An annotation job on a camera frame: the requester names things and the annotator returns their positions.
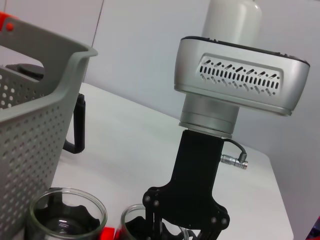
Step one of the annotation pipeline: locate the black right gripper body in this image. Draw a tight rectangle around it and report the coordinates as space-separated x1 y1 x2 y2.
142 129 231 232

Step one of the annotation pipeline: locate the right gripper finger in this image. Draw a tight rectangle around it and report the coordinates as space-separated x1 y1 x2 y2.
197 223 230 240
143 202 165 240

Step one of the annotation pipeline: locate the glass teacup black base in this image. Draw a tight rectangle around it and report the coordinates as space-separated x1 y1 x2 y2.
29 187 108 240
119 203 193 240

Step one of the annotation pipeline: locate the grey perforated storage bin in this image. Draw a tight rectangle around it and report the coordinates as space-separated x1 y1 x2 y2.
0 18 99 236

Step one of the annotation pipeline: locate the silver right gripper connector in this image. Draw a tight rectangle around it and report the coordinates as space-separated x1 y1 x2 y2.
220 153 250 171

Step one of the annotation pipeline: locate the large red toy brick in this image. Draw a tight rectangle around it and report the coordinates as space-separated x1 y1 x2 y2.
99 226 116 240

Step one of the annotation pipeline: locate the grey right gripper cable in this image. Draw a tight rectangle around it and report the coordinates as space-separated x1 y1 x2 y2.
223 138 248 162

